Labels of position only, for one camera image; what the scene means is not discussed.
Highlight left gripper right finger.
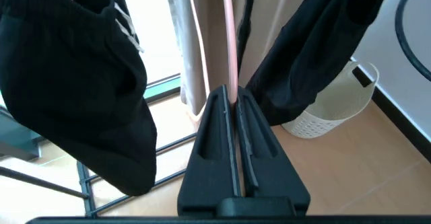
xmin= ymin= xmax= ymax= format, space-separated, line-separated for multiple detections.
xmin=235 ymin=85 xmax=311 ymax=217

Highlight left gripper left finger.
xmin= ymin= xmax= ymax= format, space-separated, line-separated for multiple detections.
xmin=177 ymin=84 xmax=242 ymax=217

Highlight black garment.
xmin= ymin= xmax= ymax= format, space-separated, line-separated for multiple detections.
xmin=244 ymin=0 xmax=395 ymax=126

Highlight pink clothes hanger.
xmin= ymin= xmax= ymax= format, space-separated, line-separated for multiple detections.
xmin=186 ymin=0 xmax=240 ymax=104

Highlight black drawstring shorts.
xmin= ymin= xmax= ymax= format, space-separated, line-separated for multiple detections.
xmin=0 ymin=0 xmax=158 ymax=197

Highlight white laundry basket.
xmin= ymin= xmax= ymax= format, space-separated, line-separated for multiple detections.
xmin=281 ymin=61 xmax=380 ymax=140

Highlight black clothes rack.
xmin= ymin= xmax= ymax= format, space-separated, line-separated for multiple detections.
xmin=0 ymin=0 xmax=259 ymax=218

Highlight beige curtain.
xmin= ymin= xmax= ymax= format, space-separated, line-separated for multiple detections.
xmin=164 ymin=0 xmax=319 ymax=121

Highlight black cable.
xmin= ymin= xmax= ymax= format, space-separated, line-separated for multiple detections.
xmin=394 ymin=0 xmax=431 ymax=83

